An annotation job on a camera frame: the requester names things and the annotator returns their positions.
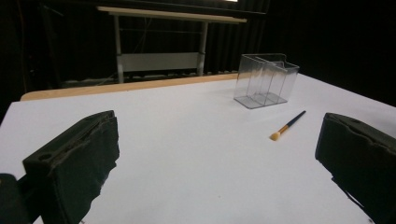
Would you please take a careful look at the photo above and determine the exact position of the white-legged desk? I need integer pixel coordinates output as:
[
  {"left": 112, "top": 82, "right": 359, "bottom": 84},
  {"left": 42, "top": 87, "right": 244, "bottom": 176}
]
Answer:
[{"left": 96, "top": 6, "right": 248, "bottom": 84}]

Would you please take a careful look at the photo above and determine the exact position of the blue-handled makeup brush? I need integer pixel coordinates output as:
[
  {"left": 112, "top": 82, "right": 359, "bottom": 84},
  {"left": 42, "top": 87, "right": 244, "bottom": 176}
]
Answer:
[{"left": 269, "top": 110, "right": 307, "bottom": 142}]

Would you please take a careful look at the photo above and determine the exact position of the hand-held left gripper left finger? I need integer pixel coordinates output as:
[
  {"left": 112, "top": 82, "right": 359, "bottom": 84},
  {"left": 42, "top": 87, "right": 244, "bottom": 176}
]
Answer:
[{"left": 21, "top": 109, "right": 120, "bottom": 224}]

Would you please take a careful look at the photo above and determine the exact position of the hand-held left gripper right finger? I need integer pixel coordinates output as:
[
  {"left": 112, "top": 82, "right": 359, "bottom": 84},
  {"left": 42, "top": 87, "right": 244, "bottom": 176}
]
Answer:
[{"left": 315, "top": 112, "right": 396, "bottom": 224}]

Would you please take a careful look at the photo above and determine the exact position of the dark curtain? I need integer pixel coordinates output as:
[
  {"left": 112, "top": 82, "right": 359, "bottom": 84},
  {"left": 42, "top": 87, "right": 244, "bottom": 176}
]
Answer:
[{"left": 0, "top": 0, "right": 396, "bottom": 125}]

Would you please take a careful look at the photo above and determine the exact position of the clear plastic organizer box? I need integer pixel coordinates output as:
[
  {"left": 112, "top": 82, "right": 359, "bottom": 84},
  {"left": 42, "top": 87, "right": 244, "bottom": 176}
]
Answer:
[{"left": 233, "top": 53, "right": 301, "bottom": 110}]

